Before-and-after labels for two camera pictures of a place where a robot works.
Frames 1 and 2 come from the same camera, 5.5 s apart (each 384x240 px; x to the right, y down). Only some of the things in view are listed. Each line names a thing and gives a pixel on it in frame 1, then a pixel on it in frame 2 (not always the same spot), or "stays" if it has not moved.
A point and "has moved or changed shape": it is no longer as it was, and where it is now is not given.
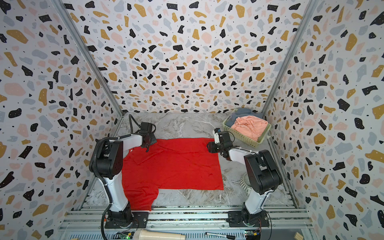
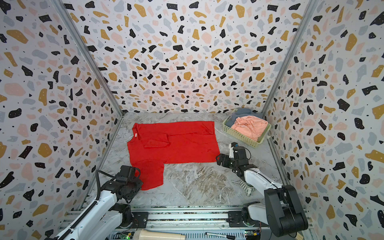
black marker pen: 219,235 stays
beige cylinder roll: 143,234 stays
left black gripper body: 151,139 → 134,185
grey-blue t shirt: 241,112 stays
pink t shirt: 250,126 stays
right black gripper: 212,146 → 227,160
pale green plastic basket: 231,132 stays
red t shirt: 182,164 has moved or changed shape
